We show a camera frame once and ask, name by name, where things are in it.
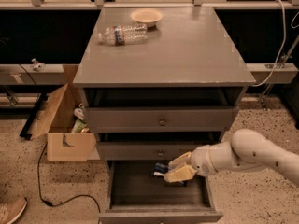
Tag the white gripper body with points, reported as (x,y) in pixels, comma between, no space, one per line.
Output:
(202,161)

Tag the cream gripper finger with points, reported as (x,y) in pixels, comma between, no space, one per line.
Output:
(179,173)
(183,159)

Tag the blue rxbar blueberry bar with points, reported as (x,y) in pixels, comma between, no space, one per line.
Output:
(160,169)

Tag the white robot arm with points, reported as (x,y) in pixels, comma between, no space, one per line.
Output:
(247,151)

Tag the grey open bottom drawer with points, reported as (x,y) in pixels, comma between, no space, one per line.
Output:
(136,196)

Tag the grey top drawer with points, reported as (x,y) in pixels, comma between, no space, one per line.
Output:
(158,119)

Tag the grey middle drawer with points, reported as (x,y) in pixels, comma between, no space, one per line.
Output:
(125,151)

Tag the grey wooden drawer cabinet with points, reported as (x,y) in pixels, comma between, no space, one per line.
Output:
(187,61)

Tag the green packet in box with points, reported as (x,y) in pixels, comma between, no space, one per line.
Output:
(78,126)

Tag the white bottle in box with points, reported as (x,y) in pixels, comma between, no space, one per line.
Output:
(78,113)

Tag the open cardboard box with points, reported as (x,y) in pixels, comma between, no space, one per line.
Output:
(57,120)

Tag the clear plastic water bottle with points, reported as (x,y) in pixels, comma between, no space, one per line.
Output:
(120,35)

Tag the white shallow bowl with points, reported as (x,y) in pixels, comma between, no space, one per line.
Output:
(148,16)

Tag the small clear object on ledge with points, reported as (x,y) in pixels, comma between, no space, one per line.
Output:
(36,65)

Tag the tan sneaker shoe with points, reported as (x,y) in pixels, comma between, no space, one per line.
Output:
(10,212)

